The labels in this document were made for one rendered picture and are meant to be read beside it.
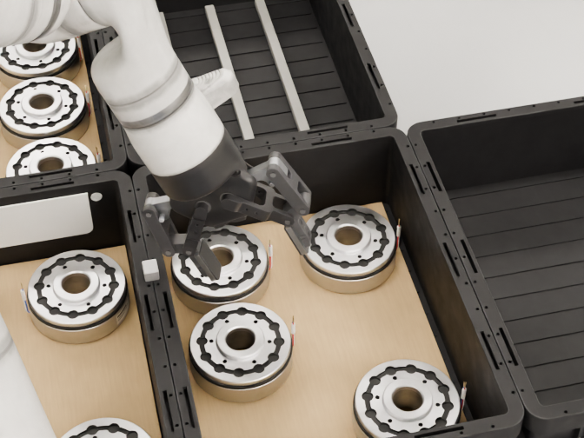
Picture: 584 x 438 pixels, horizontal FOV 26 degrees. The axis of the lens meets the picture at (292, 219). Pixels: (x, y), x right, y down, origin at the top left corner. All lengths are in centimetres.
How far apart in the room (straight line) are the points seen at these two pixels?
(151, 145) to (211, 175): 6
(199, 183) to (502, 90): 81
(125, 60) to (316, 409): 43
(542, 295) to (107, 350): 46
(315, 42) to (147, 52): 66
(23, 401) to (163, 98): 33
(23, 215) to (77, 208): 6
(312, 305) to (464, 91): 55
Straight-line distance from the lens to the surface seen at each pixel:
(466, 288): 123
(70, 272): 134
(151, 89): 103
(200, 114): 106
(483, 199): 146
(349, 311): 133
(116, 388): 128
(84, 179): 134
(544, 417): 115
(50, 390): 129
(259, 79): 160
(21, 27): 90
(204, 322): 129
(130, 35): 100
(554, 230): 144
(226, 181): 108
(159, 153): 106
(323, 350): 130
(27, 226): 137
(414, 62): 183
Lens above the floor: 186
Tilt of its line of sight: 47 degrees down
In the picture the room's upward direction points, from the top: straight up
